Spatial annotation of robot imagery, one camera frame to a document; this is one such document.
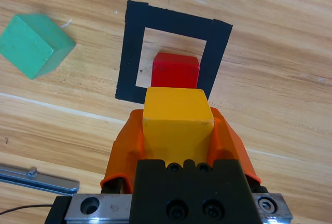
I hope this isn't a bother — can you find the yellow wooden block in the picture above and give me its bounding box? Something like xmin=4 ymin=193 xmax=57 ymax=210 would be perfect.
xmin=142 ymin=87 xmax=215 ymax=166

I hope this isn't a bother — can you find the thin black wire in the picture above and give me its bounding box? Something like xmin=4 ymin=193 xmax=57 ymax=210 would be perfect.
xmin=0 ymin=204 xmax=54 ymax=216

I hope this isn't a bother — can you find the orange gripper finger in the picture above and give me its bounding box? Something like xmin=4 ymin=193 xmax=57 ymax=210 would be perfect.
xmin=209 ymin=107 xmax=268 ymax=194
xmin=100 ymin=109 xmax=147 ymax=194

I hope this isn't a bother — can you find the red wooden block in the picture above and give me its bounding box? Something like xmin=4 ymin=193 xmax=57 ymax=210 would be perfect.
xmin=150 ymin=52 xmax=200 ymax=90

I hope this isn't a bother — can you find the black tape square outline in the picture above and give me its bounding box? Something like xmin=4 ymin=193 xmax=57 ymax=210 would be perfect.
xmin=115 ymin=0 xmax=233 ymax=105

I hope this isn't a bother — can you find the green wooden block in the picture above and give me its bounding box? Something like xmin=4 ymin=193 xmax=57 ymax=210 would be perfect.
xmin=0 ymin=13 xmax=77 ymax=80

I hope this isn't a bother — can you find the grey aluminium rail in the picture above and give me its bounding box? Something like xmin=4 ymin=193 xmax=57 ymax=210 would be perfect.
xmin=0 ymin=163 xmax=80 ymax=196

